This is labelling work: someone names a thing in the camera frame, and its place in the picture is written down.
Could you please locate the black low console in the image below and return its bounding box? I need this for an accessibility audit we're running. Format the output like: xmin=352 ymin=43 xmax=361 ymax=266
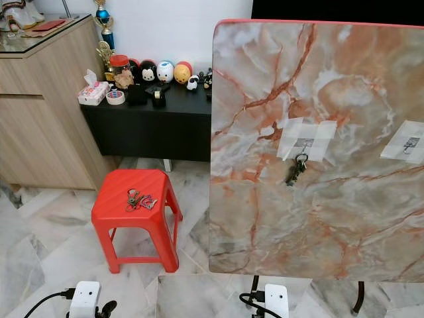
xmin=81 ymin=81 xmax=214 ymax=164

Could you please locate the red packet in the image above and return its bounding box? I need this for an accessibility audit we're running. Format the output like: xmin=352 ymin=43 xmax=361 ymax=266
xmin=33 ymin=20 xmax=68 ymax=32

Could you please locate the small gold trophy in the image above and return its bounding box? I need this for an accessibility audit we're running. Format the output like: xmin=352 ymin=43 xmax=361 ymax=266
xmin=97 ymin=41 xmax=115 ymax=81

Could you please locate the yellow red bear plush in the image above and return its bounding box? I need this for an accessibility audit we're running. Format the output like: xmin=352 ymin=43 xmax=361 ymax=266
xmin=174 ymin=62 xmax=193 ymax=85

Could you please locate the white porcelain figurine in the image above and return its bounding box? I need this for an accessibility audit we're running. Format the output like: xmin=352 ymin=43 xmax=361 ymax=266
xmin=1 ymin=0 xmax=40 ymax=30

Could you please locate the pink white tissue box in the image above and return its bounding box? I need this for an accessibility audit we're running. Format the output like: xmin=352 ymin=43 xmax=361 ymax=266
xmin=78 ymin=69 xmax=111 ymax=106

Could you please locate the clear adhesive hook patch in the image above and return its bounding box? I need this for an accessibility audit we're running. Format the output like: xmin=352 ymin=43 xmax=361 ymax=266
xmin=380 ymin=121 xmax=424 ymax=164
xmin=277 ymin=117 xmax=339 ymax=162

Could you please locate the white tape roll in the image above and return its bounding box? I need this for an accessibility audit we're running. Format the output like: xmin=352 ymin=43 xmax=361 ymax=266
xmin=105 ymin=91 xmax=126 ymax=105

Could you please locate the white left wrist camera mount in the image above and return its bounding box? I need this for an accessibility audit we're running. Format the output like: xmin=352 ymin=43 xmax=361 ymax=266
xmin=70 ymin=282 xmax=101 ymax=318

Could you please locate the black pouch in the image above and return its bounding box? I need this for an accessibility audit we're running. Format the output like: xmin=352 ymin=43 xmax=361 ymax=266
xmin=126 ymin=85 xmax=148 ymax=105

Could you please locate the marble pattern folding table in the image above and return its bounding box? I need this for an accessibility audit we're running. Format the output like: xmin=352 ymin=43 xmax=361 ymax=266
xmin=209 ymin=18 xmax=424 ymax=315

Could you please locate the small black figure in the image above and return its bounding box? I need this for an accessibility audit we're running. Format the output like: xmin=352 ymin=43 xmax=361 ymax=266
xmin=199 ymin=68 xmax=213 ymax=90

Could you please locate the white blue plush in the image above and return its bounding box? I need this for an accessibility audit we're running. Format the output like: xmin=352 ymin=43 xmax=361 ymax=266
xmin=157 ymin=61 xmax=175 ymax=84

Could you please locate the red plastic stool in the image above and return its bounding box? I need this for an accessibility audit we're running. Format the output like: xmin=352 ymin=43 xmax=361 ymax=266
xmin=91 ymin=168 xmax=183 ymax=274

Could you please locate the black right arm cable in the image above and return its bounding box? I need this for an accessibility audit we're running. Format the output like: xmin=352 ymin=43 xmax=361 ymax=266
xmin=240 ymin=291 xmax=267 ymax=312

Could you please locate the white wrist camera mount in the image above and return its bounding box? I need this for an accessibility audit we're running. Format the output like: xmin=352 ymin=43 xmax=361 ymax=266
xmin=70 ymin=282 xmax=101 ymax=318
xmin=264 ymin=284 xmax=290 ymax=318

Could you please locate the dark key bunch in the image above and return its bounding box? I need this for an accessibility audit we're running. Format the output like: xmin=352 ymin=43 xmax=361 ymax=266
xmin=285 ymin=153 xmax=309 ymax=187

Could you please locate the colourful key bunch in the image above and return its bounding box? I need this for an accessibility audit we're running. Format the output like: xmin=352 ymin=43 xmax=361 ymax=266
xmin=126 ymin=188 xmax=159 ymax=213

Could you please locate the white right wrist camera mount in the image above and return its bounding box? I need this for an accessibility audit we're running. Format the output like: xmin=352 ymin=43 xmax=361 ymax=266
xmin=264 ymin=284 xmax=290 ymax=318

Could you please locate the blue gold trophy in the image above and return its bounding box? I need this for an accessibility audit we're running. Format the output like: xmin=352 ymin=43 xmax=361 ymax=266
xmin=94 ymin=0 xmax=115 ymax=50

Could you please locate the black tape dispenser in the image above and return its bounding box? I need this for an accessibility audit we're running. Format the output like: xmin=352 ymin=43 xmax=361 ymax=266
xmin=147 ymin=83 xmax=170 ymax=108

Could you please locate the red lid glass jar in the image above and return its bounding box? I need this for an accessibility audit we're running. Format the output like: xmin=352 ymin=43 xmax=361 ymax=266
xmin=109 ymin=54 xmax=133 ymax=89

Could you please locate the black mouse plush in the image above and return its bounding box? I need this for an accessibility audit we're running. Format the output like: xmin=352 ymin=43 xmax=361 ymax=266
xmin=139 ymin=60 xmax=158 ymax=83

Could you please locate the light wood cabinet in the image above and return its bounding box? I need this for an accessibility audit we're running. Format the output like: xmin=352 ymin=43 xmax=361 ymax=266
xmin=0 ymin=13 xmax=117 ymax=193

